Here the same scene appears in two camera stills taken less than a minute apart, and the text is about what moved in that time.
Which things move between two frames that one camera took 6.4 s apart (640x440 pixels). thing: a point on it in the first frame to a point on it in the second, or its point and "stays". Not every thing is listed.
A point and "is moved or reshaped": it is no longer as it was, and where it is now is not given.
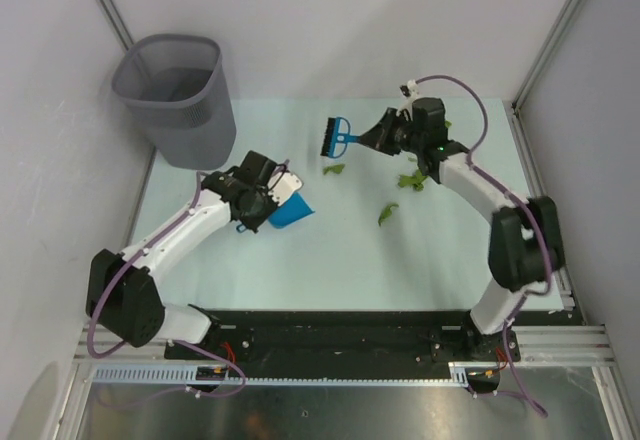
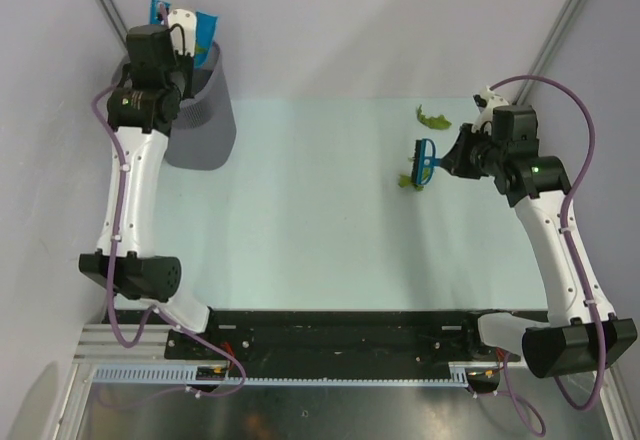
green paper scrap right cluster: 415,181 stays
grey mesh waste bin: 178,89 stays
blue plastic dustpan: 295,209 to 206,27
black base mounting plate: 369,337 stays
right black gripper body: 397,135 to 476,155
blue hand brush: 337,137 is moved or reshaped
